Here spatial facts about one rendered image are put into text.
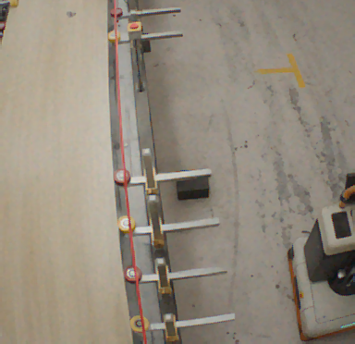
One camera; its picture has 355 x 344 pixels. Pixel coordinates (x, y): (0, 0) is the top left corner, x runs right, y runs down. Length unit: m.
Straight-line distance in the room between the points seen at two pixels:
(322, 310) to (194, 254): 0.96
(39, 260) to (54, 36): 1.51
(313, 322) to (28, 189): 1.72
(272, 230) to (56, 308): 1.66
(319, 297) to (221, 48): 2.29
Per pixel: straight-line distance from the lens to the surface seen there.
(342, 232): 2.57
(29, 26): 3.47
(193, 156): 3.65
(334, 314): 2.97
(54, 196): 2.54
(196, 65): 4.19
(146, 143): 2.87
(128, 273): 2.31
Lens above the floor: 3.04
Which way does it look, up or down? 57 degrees down
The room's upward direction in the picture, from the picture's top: 3 degrees counter-clockwise
